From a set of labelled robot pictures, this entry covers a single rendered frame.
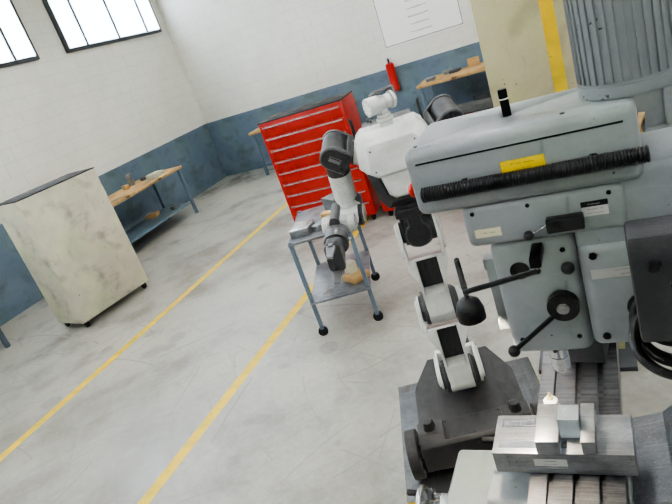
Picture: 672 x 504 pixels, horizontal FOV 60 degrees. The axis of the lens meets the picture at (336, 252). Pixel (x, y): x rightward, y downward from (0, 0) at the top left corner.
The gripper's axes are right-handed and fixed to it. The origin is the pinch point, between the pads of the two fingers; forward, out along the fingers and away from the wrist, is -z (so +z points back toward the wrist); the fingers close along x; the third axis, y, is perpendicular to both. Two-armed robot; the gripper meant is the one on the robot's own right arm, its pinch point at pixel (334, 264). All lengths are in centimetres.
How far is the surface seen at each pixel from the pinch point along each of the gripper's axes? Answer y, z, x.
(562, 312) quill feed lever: 60, -47, 14
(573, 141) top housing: 64, -39, 53
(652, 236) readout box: 70, -67, 49
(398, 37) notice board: 1, 884, -215
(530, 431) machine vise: 52, -47, -30
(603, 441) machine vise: 69, -55, -26
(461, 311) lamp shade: 38, -39, 10
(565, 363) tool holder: 62, -42, -10
